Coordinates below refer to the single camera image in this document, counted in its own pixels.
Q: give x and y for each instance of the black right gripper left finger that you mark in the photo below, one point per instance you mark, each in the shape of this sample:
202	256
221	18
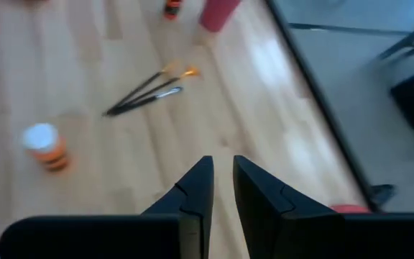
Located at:
196	201

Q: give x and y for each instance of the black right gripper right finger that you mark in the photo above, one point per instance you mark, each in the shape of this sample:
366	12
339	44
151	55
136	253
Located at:
271	216

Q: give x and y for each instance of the red plastic cup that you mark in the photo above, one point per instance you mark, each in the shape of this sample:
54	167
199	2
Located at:
217	14

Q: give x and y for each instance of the small orange paint bottle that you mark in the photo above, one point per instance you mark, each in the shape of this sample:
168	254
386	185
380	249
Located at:
47	151

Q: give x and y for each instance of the small red-orange paint bottle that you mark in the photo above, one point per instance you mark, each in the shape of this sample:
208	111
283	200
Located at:
173	9

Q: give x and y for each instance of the black paintbrush silver ferrule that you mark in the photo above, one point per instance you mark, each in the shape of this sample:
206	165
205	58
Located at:
167	93

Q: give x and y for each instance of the black table clamp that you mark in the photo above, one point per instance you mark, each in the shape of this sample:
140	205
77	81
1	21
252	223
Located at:
383	194

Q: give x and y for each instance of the thin black paintbrush tan tip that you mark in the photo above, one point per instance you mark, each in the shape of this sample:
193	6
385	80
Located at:
146	84

